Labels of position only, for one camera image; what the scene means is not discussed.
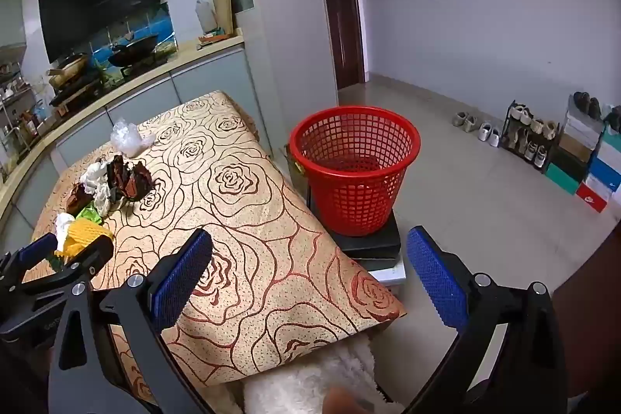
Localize dark snack wrapper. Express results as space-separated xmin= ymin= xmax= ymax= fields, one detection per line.
xmin=107 ymin=154 xmax=155 ymax=201

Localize rose-patterned golden tablecloth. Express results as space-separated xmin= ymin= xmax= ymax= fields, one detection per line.
xmin=22 ymin=90 xmax=406 ymax=414

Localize clear plastic bag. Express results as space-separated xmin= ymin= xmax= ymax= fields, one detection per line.
xmin=111 ymin=118 xmax=155 ymax=155

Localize flat black box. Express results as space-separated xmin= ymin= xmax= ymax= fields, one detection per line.
xmin=305 ymin=186 xmax=402 ymax=260

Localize white tissue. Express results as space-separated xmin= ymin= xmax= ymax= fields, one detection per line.
xmin=54 ymin=213 xmax=76 ymax=250

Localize dark wooden door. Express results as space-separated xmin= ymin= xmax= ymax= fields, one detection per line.
xmin=308 ymin=0 xmax=366 ymax=91

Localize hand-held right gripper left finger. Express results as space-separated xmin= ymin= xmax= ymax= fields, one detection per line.
xmin=49 ymin=227 xmax=214 ymax=414

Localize stack of shoe boxes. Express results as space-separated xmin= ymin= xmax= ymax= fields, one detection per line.
xmin=544 ymin=108 xmax=621 ymax=213

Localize dark shoe rack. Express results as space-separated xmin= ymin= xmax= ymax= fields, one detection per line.
xmin=500 ymin=100 xmax=561 ymax=175

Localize black gas stove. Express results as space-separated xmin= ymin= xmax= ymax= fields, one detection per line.
xmin=49 ymin=69 xmax=127 ymax=107

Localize tan cooking pot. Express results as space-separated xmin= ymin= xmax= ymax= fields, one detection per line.
xmin=47 ymin=54 xmax=90 ymax=87

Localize black wok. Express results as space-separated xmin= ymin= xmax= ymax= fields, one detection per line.
xmin=108 ymin=34 xmax=161 ymax=68

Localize red plastic mesh basket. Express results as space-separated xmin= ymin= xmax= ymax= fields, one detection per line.
xmin=290 ymin=106 xmax=422 ymax=237

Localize yellow foam fruit net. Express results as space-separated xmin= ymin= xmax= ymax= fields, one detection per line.
xmin=54 ymin=220 xmax=114 ymax=258

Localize group of pale shoes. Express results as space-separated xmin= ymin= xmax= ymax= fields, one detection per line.
xmin=507 ymin=104 xmax=559 ymax=167

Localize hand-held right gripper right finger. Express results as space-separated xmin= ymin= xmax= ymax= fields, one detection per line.
xmin=405 ymin=225 xmax=568 ymax=414

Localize white foam fruit net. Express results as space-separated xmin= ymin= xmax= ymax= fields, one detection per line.
xmin=80 ymin=159 xmax=114 ymax=218

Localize metal kitchen rack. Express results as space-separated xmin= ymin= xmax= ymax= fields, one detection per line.
xmin=0 ymin=60 xmax=49 ymax=163

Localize white fluffy cloth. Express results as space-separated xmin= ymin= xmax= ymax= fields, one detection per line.
xmin=243 ymin=336 xmax=403 ymax=414

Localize dark red board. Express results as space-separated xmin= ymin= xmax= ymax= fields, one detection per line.
xmin=553 ymin=249 xmax=621 ymax=400

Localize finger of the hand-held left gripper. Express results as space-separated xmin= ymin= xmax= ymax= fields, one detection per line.
xmin=14 ymin=237 xmax=115 ymax=298
xmin=0 ymin=232 xmax=59 ymax=296

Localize kitchen counter cabinet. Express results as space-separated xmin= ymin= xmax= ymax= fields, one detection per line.
xmin=0 ymin=33 xmax=265 ymax=240

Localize green snack wrapper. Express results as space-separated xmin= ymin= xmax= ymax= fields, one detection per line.
xmin=75 ymin=204 xmax=105 ymax=225

